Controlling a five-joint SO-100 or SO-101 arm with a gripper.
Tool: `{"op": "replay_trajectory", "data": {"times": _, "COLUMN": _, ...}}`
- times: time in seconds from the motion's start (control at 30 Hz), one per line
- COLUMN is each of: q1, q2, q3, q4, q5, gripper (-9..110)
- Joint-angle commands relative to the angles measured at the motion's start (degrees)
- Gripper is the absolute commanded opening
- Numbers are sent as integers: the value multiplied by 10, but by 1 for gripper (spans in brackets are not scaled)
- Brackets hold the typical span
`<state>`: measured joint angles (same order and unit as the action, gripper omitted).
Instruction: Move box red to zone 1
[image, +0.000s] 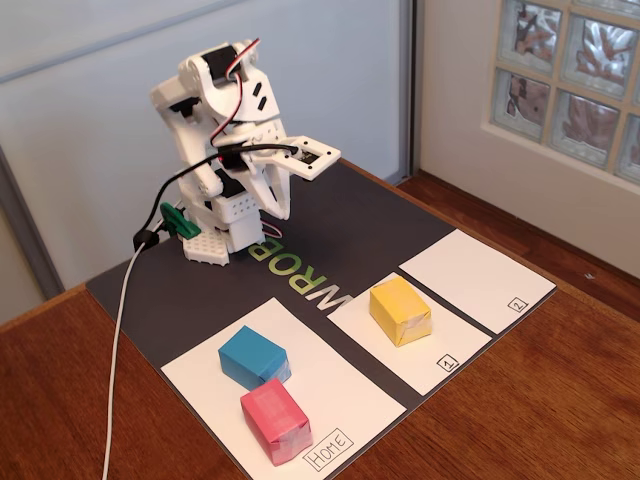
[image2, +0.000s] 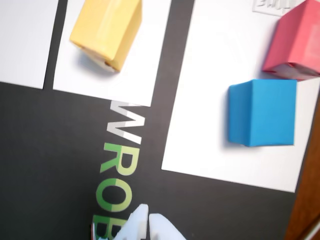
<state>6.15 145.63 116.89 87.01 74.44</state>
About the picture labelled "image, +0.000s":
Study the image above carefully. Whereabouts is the green clamp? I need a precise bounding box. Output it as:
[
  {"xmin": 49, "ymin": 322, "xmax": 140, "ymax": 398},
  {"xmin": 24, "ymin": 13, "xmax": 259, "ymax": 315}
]
[{"xmin": 158, "ymin": 201, "xmax": 202, "ymax": 240}]

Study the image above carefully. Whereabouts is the white cable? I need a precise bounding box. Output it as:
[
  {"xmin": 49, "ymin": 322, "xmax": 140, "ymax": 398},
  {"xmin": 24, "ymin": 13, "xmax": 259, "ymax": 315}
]
[{"xmin": 101, "ymin": 219, "xmax": 166, "ymax": 480}]

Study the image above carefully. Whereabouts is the white paper sheet marked one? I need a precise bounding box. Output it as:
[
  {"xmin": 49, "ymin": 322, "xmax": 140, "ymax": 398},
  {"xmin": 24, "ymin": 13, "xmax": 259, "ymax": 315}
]
[{"xmin": 327, "ymin": 272, "xmax": 494, "ymax": 397}]

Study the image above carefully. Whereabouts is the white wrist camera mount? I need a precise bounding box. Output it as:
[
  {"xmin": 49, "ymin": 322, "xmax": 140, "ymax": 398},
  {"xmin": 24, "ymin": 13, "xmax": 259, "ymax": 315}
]
[{"xmin": 272, "ymin": 134, "xmax": 343, "ymax": 182}]

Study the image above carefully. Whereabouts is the black printed mat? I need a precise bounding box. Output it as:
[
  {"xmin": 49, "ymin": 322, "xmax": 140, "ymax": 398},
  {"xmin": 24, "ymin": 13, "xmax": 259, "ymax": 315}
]
[{"xmin": 85, "ymin": 154, "xmax": 558, "ymax": 480}]

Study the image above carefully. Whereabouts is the frosted sliding door panel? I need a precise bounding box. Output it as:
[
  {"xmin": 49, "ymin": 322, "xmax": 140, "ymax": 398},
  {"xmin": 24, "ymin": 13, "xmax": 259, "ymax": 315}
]
[{"xmin": 0, "ymin": 0, "xmax": 416, "ymax": 301}]

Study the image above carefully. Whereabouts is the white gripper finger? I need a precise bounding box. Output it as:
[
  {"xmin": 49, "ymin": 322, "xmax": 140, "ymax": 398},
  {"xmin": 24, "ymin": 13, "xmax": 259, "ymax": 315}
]
[
  {"xmin": 239, "ymin": 157, "xmax": 291, "ymax": 222},
  {"xmin": 271, "ymin": 166, "xmax": 293, "ymax": 215}
]

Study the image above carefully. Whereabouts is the white paper sheet marked two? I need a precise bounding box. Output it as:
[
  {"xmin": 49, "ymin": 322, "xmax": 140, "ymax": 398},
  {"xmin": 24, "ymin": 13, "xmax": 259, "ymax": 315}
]
[{"xmin": 398, "ymin": 228, "xmax": 558, "ymax": 336}]

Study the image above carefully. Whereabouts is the glass block window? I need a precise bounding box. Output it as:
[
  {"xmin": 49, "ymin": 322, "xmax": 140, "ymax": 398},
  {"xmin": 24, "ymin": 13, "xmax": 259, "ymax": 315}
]
[{"xmin": 482, "ymin": 0, "xmax": 640, "ymax": 189}]

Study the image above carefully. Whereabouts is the red white servo wire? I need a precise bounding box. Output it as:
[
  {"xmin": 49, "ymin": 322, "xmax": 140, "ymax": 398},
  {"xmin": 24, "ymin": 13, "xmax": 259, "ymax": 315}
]
[{"xmin": 209, "ymin": 37, "xmax": 264, "ymax": 146}]

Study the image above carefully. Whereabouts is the blue paper box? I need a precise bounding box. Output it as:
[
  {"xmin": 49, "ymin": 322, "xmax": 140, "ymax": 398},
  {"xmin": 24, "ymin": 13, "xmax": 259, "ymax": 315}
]
[{"xmin": 217, "ymin": 324, "xmax": 293, "ymax": 392}]

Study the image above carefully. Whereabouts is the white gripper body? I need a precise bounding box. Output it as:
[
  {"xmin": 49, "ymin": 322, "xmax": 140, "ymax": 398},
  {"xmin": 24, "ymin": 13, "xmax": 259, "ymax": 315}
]
[{"xmin": 213, "ymin": 119, "xmax": 289, "ymax": 170}]

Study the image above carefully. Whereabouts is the white paper sheet marked home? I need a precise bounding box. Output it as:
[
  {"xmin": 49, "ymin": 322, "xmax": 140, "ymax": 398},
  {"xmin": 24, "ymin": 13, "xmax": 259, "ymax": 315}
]
[{"xmin": 160, "ymin": 297, "xmax": 408, "ymax": 480}]

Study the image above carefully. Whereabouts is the black camera cable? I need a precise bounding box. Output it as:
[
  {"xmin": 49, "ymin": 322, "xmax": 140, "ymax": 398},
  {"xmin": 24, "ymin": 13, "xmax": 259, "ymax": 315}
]
[{"xmin": 132, "ymin": 142, "xmax": 301, "ymax": 251}]

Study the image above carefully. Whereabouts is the yellow paper box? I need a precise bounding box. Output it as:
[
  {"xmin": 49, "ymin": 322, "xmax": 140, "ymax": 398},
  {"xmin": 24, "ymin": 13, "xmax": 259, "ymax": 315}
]
[{"xmin": 368, "ymin": 275, "xmax": 433, "ymax": 348}]

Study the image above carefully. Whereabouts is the red paper box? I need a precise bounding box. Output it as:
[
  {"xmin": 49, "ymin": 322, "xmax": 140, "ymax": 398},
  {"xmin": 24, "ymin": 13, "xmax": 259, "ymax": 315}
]
[{"xmin": 239, "ymin": 377, "xmax": 315, "ymax": 467}]

